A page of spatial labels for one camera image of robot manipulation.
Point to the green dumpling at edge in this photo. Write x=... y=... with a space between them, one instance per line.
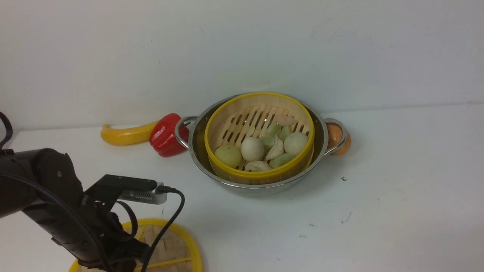
x=281 y=160

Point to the greenish round bun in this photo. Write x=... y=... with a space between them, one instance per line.
x=229 y=155

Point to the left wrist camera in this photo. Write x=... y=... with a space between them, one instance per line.
x=110 y=188

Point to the orange round fruit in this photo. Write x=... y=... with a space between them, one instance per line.
x=335 y=135

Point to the yellow woven steamer lid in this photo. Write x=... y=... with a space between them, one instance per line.
x=177 y=251

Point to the yellow rimmed bamboo steamer basket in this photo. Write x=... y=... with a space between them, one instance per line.
x=249 y=115

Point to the yellow banana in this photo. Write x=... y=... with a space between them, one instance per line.
x=126 y=136

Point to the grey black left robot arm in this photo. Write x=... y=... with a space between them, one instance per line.
x=44 y=186

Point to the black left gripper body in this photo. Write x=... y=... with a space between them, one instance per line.
x=98 y=232

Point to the red bell pepper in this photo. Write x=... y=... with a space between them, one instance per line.
x=163 y=139

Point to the white dumpling front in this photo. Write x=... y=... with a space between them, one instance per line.
x=257 y=166

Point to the pale green dumpling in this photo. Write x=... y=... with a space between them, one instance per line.
x=285 y=132

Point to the white dumpling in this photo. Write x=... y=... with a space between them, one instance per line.
x=276 y=150
x=257 y=166

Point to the pink dumpling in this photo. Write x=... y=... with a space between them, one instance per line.
x=283 y=120

